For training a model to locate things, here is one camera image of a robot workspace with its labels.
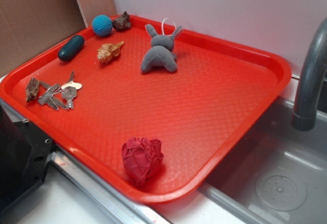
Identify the red plastic tray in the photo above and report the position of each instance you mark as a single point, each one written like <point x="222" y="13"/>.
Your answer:
<point x="199" y="112"/>

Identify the gray plush bunny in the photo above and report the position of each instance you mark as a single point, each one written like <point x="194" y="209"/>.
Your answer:
<point x="161" y="52"/>

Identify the crumpled red paper ball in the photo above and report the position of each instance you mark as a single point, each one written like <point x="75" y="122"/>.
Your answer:
<point x="142" y="158"/>

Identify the tan spiral conch shell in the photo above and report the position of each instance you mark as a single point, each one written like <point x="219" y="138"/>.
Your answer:
<point x="107" y="52"/>

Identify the dark brown rough shell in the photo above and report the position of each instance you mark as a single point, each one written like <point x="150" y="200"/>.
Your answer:
<point x="122" y="22"/>

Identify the blue crocheted ball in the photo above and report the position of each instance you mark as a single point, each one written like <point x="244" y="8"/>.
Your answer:
<point x="102" y="25"/>

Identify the dark teal capsule case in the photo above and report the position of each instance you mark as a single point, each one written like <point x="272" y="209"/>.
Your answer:
<point x="71" y="48"/>

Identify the silver key bunch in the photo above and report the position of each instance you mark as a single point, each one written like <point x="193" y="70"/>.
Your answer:
<point x="60" y="95"/>

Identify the small brown striped shell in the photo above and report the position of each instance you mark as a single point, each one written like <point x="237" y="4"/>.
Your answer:
<point x="32" y="89"/>

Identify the gray plastic sink basin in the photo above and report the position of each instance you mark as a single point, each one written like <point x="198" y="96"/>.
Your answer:
<point x="275" y="173"/>

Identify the gray curved faucet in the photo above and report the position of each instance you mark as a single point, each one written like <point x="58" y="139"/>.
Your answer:
<point x="311" y="91"/>

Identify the black device corner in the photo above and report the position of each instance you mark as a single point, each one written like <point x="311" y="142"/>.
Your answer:
<point x="25" y="153"/>

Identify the brown cardboard panel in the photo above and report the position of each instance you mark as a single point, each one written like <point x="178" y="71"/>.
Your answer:
<point x="29" y="27"/>

